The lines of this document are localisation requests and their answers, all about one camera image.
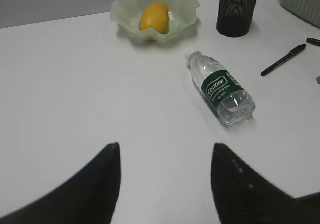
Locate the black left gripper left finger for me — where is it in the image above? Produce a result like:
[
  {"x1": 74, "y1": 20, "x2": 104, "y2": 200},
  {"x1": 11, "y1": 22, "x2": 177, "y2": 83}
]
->
[{"x1": 0, "y1": 143, "x2": 121, "y2": 224}]

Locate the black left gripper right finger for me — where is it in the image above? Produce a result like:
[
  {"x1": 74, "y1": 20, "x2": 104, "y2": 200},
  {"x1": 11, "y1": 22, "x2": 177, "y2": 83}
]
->
[{"x1": 211, "y1": 143, "x2": 320, "y2": 224}]

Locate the clear water bottle green label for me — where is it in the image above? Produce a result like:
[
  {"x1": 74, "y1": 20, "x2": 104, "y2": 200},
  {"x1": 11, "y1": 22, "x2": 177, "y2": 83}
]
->
[{"x1": 184, "y1": 50, "x2": 256, "y2": 126}]

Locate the yellow mango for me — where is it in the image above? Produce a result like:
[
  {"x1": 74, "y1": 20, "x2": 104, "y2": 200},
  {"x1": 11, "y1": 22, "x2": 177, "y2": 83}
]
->
[{"x1": 139, "y1": 1, "x2": 169, "y2": 34}]

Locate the black marker pen left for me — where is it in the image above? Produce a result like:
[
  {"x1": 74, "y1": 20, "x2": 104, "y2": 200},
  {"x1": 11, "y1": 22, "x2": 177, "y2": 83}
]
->
[{"x1": 261, "y1": 44, "x2": 307, "y2": 77}]

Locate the black marker pen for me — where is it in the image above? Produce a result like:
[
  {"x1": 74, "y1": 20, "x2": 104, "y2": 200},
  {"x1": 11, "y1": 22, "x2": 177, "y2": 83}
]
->
[
  {"x1": 306, "y1": 37, "x2": 320, "y2": 47},
  {"x1": 261, "y1": 44, "x2": 307, "y2": 77}
]

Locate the black marker pen middle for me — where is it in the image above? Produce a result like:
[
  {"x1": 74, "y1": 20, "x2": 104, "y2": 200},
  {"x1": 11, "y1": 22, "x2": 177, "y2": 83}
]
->
[{"x1": 306, "y1": 37, "x2": 320, "y2": 47}]

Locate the pale green wavy glass plate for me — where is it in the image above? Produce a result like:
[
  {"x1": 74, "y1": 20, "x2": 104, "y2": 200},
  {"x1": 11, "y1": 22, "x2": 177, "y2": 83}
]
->
[{"x1": 110, "y1": 0, "x2": 200, "y2": 43}]

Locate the black mesh pen holder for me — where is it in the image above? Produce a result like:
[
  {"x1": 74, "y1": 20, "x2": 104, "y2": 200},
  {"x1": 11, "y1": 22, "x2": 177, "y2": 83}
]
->
[{"x1": 216, "y1": 0, "x2": 257, "y2": 38}]

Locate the pale green plastic basket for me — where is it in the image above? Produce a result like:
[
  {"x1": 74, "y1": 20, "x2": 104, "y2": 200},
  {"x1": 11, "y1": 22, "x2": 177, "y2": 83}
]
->
[{"x1": 280, "y1": 0, "x2": 320, "y2": 28}]

